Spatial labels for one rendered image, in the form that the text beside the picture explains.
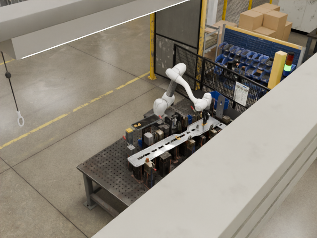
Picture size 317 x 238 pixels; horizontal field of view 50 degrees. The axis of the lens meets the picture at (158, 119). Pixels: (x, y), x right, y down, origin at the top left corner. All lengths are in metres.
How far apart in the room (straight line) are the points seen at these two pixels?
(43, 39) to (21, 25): 0.08
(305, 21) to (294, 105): 10.18
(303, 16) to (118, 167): 7.74
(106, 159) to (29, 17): 3.52
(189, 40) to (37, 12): 5.58
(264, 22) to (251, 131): 8.28
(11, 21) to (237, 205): 0.77
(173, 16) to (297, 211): 3.92
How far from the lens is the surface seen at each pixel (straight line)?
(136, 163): 3.84
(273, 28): 8.57
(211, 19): 8.54
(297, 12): 10.65
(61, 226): 4.66
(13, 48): 0.97
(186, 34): 6.47
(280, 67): 4.19
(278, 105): 0.45
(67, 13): 1.03
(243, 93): 4.57
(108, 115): 6.33
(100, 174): 4.18
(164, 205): 0.30
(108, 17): 1.14
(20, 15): 0.96
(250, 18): 8.34
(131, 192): 3.94
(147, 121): 4.18
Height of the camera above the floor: 3.62
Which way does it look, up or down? 36 degrees down
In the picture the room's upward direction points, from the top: 1 degrees clockwise
